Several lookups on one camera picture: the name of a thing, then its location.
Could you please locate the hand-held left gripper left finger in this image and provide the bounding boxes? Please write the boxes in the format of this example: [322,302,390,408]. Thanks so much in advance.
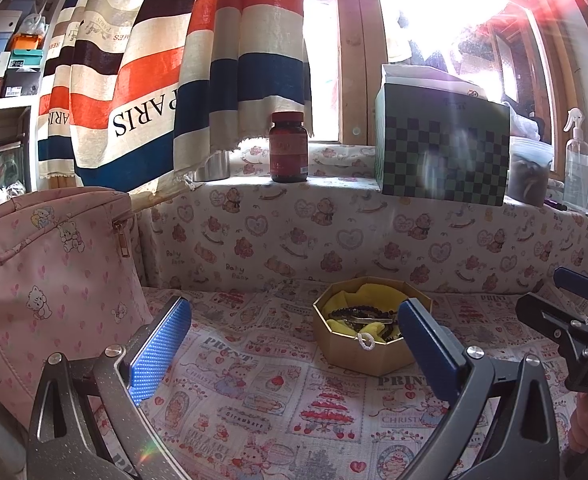
[26,295,192,480]

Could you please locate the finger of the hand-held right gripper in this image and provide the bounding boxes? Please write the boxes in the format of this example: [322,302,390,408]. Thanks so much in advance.
[516,292,588,357]
[554,266,588,321]

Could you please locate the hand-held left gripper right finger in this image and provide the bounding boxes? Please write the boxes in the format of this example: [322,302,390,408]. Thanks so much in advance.
[398,297,560,480]

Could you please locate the gold octagonal box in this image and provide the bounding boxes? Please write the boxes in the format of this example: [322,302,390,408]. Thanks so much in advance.
[313,276,433,377]

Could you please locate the black beaded bracelet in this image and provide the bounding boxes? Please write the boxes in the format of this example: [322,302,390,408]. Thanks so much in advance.
[329,306,405,344]

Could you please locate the yellow cloth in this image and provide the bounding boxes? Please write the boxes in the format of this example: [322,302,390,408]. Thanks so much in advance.
[321,282,407,347]

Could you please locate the clear spray bottle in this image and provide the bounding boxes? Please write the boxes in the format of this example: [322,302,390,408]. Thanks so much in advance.
[562,109,588,209]

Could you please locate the clear plastic container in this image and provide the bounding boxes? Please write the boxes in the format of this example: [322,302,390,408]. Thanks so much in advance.
[508,137,554,208]

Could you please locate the pink printed bag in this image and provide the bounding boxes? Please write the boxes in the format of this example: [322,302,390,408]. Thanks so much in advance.
[0,186,155,431]

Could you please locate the christmas print tablecloth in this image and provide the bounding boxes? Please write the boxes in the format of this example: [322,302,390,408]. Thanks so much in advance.
[139,280,588,480]

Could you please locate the bear print cloth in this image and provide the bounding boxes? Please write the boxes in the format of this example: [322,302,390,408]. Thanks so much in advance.
[134,142,588,301]

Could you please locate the green checkered box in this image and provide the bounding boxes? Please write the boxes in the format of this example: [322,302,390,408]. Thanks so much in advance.
[375,82,510,207]

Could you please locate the metal cup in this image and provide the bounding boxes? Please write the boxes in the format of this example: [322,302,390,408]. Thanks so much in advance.
[194,150,231,182]

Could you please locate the dark red bottle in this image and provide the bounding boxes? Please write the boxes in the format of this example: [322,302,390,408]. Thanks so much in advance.
[269,111,309,183]

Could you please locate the striped curtain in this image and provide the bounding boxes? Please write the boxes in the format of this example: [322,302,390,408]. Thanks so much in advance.
[36,0,315,193]

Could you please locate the shelf of assorted boxes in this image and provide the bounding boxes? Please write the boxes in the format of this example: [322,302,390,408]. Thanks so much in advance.
[0,0,60,211]

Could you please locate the wooden window frame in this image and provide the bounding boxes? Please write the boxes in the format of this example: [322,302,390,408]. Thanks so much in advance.
[304,0,588,186]

